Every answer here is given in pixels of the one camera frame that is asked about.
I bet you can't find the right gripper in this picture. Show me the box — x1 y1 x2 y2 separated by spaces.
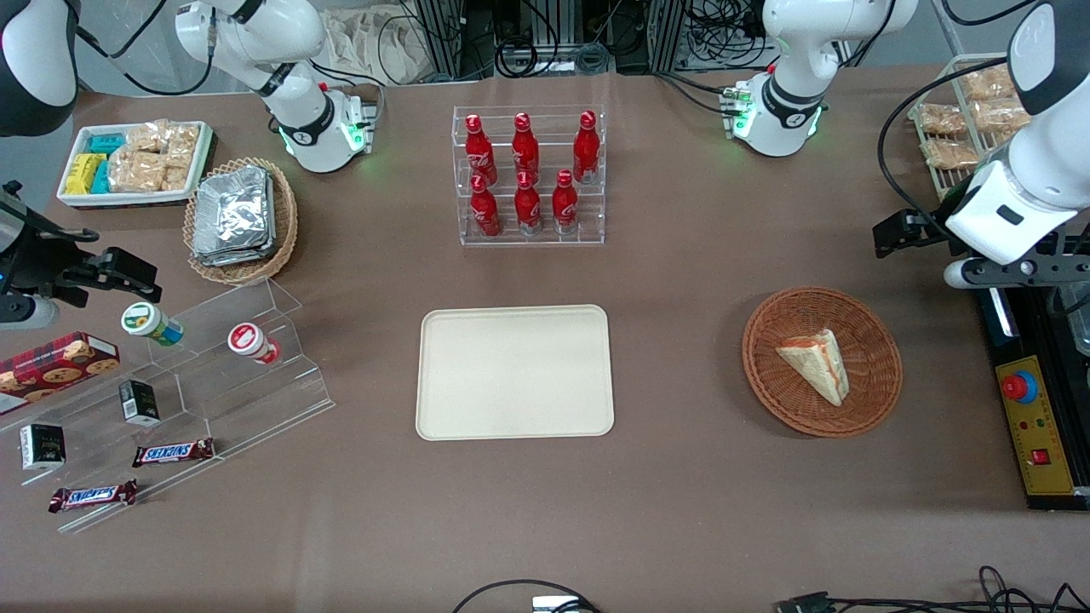
0 183 161 308

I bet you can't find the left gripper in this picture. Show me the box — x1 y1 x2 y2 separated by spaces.
873 163 1087 266

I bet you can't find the triangle sandwich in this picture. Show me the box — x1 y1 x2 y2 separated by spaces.
775 328 851 407

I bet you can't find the white rectangular snack tray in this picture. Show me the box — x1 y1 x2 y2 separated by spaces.
56 121 216 209

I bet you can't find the oval tan wicker basket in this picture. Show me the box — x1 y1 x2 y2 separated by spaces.
183 157 299 286

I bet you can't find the round brown wicker basket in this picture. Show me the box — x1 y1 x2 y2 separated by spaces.
742 286 904 438

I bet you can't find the beige plastic tray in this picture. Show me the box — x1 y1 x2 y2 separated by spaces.
416 304 616 442

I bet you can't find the green lid snack cup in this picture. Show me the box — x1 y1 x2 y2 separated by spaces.
120 301 185 347

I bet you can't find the clear bag of rice crackers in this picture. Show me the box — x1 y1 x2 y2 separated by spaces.
166 123 202 168
125 120 171 154
108 150 190 193

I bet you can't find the yellow snack pack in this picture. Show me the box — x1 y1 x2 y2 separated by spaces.
66 153 105 195

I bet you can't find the red cookie box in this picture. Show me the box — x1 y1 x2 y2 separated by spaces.
0 331 121 416

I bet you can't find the silver foil pouch stack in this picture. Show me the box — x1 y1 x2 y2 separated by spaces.
192 165 278 266

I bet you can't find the small black carton box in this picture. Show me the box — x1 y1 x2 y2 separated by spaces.
118 380 161 427
20 423 66 472

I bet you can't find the red lid snack cup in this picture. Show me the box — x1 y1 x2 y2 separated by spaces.
227 322 282 365

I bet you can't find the brown snickers bar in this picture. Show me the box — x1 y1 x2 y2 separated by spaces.
132 438 215 468
49 479 139 513

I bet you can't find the clear plastic container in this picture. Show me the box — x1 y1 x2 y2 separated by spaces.
1056 285 1090 355

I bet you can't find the clear acrylic stepped shelf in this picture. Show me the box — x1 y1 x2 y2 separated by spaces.
0 277 336 535

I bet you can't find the black yellow control box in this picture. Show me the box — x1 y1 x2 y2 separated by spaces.
978 230 1090 512

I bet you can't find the clear acrylic bottle rack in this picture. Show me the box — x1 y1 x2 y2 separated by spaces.
451 105 607 248

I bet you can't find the red cola bottle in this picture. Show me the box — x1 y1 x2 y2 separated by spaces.
512 112 541 181
552 169 580 235
470 175 502 238
514 170 543 237
572 111 601 185
464 114 498 186

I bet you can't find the beige cloth bag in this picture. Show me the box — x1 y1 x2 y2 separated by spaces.
319 7 439 86

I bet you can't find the white wire rack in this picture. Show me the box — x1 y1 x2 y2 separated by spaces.
907 53 1090 205

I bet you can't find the black left wrist camera cable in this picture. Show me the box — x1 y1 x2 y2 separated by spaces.
877 55 1036 235

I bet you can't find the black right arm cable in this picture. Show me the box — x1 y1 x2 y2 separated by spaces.
75 0 218 96

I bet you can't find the aluminium frame post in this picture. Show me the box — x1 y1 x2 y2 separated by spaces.
415 0 465 82
649 0 689 73

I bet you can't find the black connector with cables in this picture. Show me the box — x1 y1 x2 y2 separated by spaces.
773 565 1090 613

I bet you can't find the black cable tangle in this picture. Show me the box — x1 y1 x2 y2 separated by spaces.
492 0 616 79

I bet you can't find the black cable with white plug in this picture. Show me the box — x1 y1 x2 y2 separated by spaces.
451 579 602 613

